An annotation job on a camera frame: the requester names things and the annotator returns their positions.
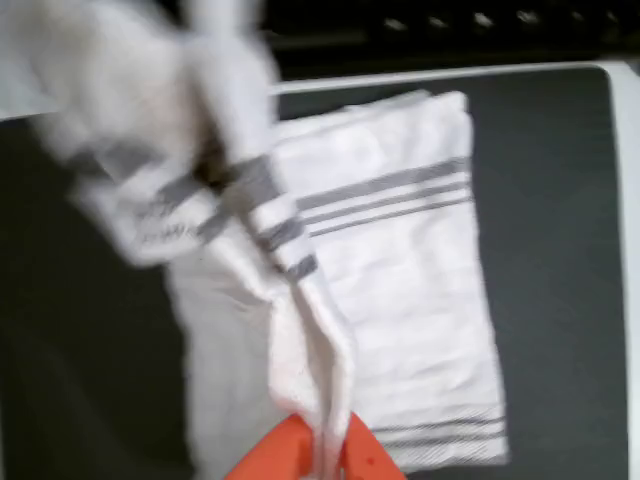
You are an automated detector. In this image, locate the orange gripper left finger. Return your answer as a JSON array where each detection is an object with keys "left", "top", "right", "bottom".
[{"left": 224, "top": 413, "right": 322, "bottom": 480}]

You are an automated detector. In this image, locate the white striped dish towel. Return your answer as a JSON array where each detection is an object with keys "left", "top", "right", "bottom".
[{"left": 0, "top": 0, "right": 511, "bottom": 480}]

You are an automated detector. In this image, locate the black keyboard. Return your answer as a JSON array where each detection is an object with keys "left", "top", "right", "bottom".
[{"left": 259, "top": 0, "right": 640, "bottom": 77}]

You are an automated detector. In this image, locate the black desk mat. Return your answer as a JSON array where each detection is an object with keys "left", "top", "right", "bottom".
[{"left": 0, "top": 62, "right": 630, "bottom": 480}]

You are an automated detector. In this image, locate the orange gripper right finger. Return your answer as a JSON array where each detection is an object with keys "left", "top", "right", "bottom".
[{"left": 339, "top": 411, "right": 407, "bottom": 480}]

